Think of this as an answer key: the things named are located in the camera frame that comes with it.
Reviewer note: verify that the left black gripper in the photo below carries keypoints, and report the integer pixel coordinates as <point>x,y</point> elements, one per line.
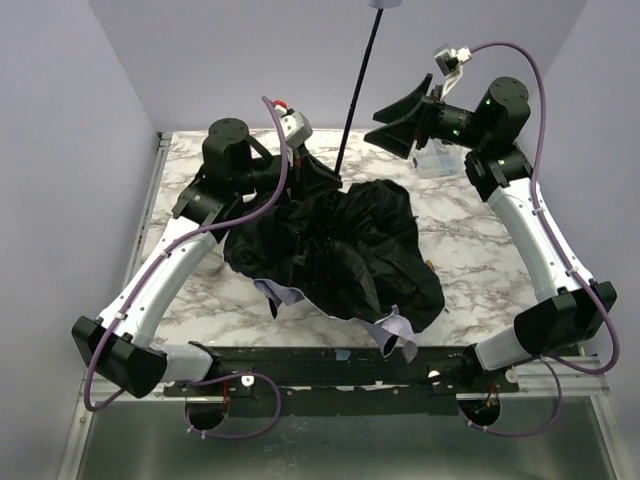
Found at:
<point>304,167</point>

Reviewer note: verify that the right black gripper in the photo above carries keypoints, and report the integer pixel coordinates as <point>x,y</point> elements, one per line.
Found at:
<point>430,118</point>

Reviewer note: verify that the lavender folding umbrella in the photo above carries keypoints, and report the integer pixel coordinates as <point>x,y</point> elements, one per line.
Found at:
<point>354,255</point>

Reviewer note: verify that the pink zippered umbrella case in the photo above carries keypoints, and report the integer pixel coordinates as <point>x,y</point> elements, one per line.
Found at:
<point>212,263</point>

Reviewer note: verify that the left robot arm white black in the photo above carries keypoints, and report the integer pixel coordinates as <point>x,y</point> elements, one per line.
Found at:
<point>236,181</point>

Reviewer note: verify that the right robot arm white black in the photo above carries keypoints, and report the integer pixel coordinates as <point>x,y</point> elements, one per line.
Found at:
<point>568,297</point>

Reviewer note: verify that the clear plastic screw box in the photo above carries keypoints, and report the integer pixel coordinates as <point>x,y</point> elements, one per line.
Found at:
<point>437,159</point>

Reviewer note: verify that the blue tape piece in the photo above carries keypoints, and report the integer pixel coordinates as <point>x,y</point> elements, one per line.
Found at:
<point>342,354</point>

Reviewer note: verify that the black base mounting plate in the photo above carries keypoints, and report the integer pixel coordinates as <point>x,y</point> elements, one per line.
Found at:
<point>330,402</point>

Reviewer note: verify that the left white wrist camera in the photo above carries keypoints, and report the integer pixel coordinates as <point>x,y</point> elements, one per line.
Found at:
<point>296,126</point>

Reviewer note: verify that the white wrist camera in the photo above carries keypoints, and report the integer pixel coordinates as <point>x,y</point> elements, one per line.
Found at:
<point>296,126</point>
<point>450,62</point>

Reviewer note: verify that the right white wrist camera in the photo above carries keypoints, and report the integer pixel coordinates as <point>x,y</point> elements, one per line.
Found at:
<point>450,62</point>

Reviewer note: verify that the aluminium frame rail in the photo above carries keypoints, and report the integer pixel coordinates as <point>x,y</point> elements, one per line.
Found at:
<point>305,369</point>

